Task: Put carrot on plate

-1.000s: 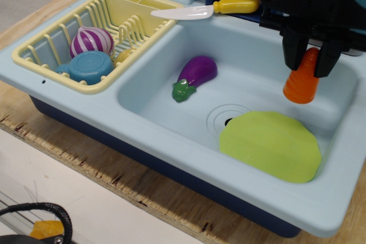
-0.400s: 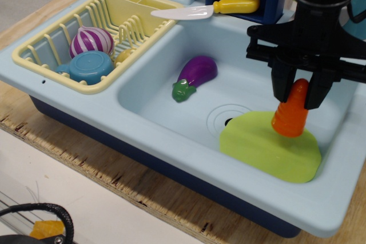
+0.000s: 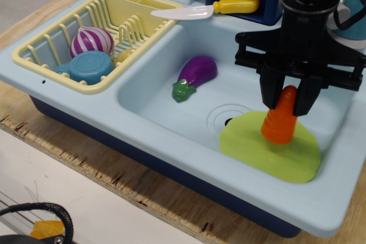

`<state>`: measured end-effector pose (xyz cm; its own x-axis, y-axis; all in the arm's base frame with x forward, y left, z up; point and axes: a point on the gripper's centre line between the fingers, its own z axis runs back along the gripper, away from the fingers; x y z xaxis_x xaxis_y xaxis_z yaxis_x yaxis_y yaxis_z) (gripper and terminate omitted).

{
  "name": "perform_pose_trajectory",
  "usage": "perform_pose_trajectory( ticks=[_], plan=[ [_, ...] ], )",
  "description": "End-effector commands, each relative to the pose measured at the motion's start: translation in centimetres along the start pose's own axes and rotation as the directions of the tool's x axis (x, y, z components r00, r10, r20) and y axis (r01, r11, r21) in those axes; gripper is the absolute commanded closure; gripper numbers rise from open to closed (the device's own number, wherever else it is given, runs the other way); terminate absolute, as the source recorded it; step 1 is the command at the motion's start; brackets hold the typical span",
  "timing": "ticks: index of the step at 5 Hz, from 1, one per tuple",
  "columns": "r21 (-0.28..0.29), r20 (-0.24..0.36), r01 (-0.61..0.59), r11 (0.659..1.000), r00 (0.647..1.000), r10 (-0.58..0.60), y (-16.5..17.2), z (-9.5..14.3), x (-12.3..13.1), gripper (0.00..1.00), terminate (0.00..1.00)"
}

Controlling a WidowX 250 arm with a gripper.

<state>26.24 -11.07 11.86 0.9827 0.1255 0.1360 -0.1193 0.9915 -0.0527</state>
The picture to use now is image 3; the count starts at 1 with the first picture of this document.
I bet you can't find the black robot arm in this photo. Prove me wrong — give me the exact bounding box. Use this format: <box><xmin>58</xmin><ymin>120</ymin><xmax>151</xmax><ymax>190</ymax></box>
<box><xmin>236</xmin><ymin>0</ymin><xmax>365</xmax><ymax>116</ymax></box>

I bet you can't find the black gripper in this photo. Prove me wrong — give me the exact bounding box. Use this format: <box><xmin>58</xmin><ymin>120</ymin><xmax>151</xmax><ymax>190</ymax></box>
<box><xmin>235</xmin><ymin>10</ymin><xmax>365</xmax><ymax>117</ymax></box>

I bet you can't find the green toy plate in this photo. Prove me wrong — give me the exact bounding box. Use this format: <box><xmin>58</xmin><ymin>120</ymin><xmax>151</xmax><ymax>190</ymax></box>
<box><xmin>219</xmin><ymin>111</ymin><xmax>322</xmax><ymax>183</ymax></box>

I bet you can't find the toy knife yellow handle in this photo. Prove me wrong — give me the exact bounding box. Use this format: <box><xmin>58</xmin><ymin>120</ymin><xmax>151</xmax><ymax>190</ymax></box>
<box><xmin>150</xmin><ymin>0</ymin><xmax>260</xmax><ymax>21</ymax></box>

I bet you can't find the purple toy eggplant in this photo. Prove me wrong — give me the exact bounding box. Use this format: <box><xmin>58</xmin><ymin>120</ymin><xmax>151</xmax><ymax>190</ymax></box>
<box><xmin>172</xmin><ymin>55</ymin><xmax>218</xmax><ymax>103</ymax></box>

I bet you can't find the yellow toy food piece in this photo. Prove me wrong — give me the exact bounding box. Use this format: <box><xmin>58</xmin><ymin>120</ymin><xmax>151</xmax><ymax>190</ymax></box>
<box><xmin>114</xmin><ymin>48</ymin><xmax>135</xmax><ymax>67</ymax></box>

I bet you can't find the light blue toy sink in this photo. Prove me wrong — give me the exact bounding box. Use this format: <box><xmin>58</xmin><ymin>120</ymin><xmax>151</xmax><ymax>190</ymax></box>
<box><xmin>1</xmin><ymin>0</ymin><xmax>365</xmax><ymax>237</ymax></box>

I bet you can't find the black braided cable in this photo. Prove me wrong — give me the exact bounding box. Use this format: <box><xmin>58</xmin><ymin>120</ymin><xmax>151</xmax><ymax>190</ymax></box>
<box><xmin>0</xmin><ymin>202</ymin><xmax>74</xmax><ymax>244</ymax></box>

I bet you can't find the teal toy cup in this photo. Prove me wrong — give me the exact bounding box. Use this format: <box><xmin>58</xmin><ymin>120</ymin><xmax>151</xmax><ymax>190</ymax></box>
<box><xmin>333</xmin><ymin>0</ymin><xmax>366</xmax><ymax>42</ymax></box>

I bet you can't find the purple striped toy onion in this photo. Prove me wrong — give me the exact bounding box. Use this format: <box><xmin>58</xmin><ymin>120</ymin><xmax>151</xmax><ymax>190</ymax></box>
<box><xmin>69</xmin><ymin>26</ymin><xmax>114</xmax><ymax>58</ymax></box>

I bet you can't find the orange toy carrot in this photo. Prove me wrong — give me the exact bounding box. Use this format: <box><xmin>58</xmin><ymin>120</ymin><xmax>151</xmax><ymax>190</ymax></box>
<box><xmin>261</xmin><ymin>85</ymin><xmax>297</xmax><ymax>145</ymax></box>

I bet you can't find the wooden board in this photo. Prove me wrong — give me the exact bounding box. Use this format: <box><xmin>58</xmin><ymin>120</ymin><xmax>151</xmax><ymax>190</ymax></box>
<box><xmin>0</xmin><ymin>0</ymin><xmax>366</xmax><ymax>244</ymax></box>

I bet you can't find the blue toy cup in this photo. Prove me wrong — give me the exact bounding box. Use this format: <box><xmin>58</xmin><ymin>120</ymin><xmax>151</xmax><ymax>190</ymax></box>
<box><xmin>55</xmin><ymin>51</ymin><xmax>114</xmax><ymax>85</ymax></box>

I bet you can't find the yellow tape scrap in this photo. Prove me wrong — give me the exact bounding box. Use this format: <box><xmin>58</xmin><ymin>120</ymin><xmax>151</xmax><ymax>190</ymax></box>
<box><xmin>29</xmin><ymin>221</ymin><xmax>65</xmax><ymax>239</ymax></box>

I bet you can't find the yellow dish rack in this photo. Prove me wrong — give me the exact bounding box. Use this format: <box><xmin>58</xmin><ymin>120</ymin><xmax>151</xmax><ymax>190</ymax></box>
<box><xmin>12</xmin><ymin>0</ymin><xmax>180</xmax><ymax>94</ymax></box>

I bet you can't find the grey white toy stove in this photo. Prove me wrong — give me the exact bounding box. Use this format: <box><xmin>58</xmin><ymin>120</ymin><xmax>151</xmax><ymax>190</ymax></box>
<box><xmin>327</xmin><ymin>3</ymin><xmax>365</xmax><ymax>50</ymax></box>

